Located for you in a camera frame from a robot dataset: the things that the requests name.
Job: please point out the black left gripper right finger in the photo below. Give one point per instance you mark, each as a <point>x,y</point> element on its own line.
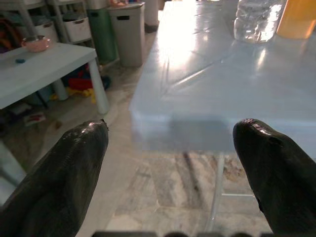
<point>279,177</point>

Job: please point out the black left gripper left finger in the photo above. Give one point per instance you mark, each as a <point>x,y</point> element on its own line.
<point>54,185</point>

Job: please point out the white table with metal legs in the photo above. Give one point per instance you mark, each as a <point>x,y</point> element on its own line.
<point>185,133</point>

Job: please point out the red and yellow toys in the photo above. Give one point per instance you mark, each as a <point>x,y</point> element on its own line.
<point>79,84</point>

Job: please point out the small white kids table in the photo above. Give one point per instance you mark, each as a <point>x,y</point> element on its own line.
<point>37,71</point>

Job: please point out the small blue lid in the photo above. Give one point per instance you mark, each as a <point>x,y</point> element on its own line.
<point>20,60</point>

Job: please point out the pink bowl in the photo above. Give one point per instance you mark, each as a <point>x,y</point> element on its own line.
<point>35,44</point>

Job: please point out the clear plastic water bottle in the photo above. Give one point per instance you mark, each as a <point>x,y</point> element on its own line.
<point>254,24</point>

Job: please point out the green plastic bin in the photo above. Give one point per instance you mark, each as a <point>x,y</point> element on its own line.
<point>101,37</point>

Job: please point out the orange juice bottle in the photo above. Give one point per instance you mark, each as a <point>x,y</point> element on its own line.
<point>296,22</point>

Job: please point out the white drawer shelf unit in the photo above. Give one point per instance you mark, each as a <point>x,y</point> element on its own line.
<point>76,29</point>

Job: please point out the grey plastic bin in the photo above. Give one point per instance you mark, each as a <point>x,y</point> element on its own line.
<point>128,37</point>

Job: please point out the white round bin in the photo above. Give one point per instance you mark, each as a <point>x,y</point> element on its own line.
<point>151,12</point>

